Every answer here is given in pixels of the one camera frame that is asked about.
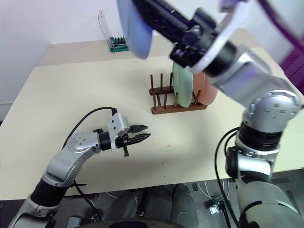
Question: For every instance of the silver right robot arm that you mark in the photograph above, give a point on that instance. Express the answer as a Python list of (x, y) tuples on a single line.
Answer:
[(273, 104)]

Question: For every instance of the wooden dish rack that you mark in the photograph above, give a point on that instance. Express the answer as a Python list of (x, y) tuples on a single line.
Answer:
[(171, 110)]

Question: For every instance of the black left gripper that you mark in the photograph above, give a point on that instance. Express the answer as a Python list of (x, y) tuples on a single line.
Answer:
[(123, 140)]

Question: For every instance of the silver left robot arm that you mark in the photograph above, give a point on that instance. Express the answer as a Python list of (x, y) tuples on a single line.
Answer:
[(71, 161)]

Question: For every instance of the dark purple woven object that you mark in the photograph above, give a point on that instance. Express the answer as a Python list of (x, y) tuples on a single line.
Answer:
[(294, 69)]

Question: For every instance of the pink plate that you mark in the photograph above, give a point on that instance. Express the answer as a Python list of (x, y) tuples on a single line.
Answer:
[(205, 90)]

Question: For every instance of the black floor power box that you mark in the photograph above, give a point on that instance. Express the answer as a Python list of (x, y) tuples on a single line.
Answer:
[(216, 206)]

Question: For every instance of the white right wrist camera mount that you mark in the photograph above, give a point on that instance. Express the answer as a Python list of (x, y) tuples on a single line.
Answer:
[(228, 31)]

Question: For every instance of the green screwdriver bit holder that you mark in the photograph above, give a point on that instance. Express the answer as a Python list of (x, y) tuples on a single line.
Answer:
[(120, 46)]

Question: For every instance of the dark grey rounded robot leg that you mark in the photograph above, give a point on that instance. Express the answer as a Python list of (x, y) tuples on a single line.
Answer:
[(185, 206), (128, 204)]

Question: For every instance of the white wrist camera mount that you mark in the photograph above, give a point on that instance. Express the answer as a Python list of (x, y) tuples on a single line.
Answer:
[(115, 123), (228, 31)]

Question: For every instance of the black rounded robot torso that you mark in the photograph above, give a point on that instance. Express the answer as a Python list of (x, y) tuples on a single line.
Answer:
[(142, 224)]

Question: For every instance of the blue plate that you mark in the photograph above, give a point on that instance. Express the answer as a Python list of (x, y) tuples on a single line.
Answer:
[(139, 33)]

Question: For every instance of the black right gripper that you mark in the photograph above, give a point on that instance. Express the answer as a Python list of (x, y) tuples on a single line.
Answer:
[(199, 35)]

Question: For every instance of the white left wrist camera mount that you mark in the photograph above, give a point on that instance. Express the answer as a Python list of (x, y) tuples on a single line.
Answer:
[(115, 123)]

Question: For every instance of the green plate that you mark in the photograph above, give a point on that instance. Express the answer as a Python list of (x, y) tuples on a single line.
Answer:
[(183, 88)]

